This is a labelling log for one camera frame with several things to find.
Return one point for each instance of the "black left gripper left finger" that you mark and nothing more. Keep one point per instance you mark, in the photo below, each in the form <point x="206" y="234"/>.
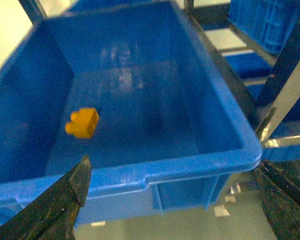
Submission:
<point x="53" y="214"/>

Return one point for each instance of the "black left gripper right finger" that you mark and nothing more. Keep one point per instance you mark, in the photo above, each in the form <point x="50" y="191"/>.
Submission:
<point x="280" y="198"/>

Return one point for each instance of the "yellow toy building block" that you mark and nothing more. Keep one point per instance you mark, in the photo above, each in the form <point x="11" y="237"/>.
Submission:
<point x="83" y="123"/>

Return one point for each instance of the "large blue bin upper left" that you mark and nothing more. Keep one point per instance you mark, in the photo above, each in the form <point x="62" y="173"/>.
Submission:
<point x="170" y="132"/>

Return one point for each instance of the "large blue bin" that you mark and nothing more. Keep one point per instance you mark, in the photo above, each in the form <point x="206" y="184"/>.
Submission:
<point x="170" y="132"/>
<point x="268" y="22"/>

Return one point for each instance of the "large blue bin upper right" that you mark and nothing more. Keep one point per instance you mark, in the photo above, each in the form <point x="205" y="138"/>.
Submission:
<point x="268" y="22"/>

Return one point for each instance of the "stainless steel rack frame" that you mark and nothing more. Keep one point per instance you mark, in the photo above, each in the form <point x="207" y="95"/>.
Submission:
<point x="279" y="94"/>

